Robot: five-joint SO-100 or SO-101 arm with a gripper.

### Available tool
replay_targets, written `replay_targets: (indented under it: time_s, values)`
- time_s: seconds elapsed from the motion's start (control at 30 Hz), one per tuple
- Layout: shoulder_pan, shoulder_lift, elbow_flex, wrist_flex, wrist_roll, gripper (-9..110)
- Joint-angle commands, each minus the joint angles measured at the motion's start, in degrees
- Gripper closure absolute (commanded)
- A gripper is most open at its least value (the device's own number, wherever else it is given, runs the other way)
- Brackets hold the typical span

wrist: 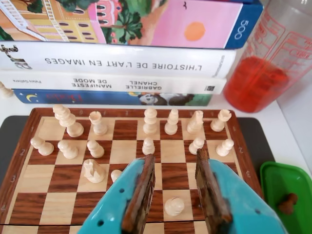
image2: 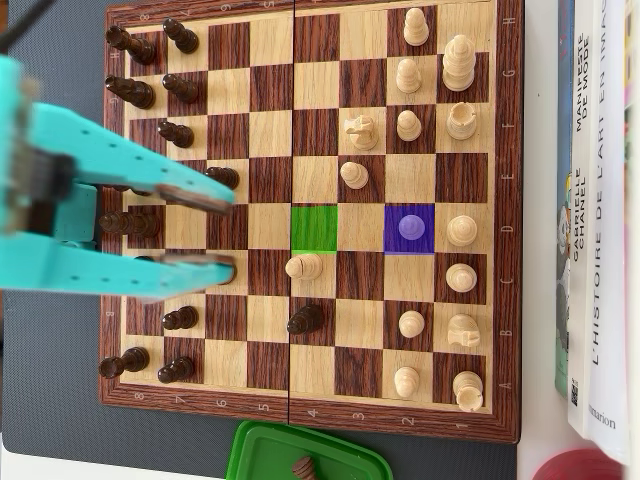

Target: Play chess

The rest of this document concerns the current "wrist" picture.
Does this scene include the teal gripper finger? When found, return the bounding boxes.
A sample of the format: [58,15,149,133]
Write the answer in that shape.
[195,148,289,234]
[77,153,156,234]

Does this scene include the light wooden chess knight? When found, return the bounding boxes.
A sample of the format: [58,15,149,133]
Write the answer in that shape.
[186,110,204,134]
[81,158,107,184]

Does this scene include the dark brown chess pawn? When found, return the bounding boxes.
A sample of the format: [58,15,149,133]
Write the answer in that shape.
[277,193,298,215]

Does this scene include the light wooden chess bishop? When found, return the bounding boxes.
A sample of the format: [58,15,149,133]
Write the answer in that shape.
[164,108,180,136]
[163,196,184,216]

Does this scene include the light wooden chess rook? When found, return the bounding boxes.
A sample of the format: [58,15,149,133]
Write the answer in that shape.
[210,109,232,133]
[88,111,108,136]

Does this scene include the light wooden chess queen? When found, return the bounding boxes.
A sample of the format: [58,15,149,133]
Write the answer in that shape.
[142,107,158,135]

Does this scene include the green plastic lid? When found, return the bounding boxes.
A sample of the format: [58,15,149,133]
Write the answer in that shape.
[259,161,312,234]

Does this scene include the wooden chessboard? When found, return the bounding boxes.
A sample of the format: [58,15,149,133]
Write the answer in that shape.
[0,107,265,234]

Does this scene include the blue panda children's book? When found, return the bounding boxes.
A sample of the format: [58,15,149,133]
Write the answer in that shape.
[12,89,214,107]

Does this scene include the clear measuring cup red filling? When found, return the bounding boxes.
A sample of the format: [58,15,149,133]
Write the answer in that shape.
[223,0,312,113]

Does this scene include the white Chanel fashion book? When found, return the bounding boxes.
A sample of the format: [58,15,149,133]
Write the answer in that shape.
[0,70,227,95]

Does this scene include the white art history book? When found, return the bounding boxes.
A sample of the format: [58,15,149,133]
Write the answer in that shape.
[0,41,237,79]

